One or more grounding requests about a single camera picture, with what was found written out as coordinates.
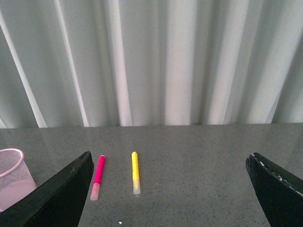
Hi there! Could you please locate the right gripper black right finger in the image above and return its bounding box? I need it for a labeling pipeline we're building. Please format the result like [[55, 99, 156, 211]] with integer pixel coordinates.
[[246, 152, 303, 227]]

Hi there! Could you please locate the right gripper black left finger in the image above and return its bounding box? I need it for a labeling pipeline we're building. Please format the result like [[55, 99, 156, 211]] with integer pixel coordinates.
[[0, 151, 92, 227]]

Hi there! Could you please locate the pink highlighter pen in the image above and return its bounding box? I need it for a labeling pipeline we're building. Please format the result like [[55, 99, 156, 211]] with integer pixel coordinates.
[[90, 155, 106, 201]]

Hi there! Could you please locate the pink mesh pen cup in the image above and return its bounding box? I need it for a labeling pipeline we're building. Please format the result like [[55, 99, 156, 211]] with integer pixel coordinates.
[[0, 148, 36, 212]]

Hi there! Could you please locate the yellow highlighter pen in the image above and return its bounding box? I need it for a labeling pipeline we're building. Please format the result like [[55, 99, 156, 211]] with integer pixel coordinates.
[[131, 152, 141, 195]]

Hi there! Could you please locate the white pleated curtain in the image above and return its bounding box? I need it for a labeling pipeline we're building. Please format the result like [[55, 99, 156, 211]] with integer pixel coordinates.
[[0, 0, 303, 129]]

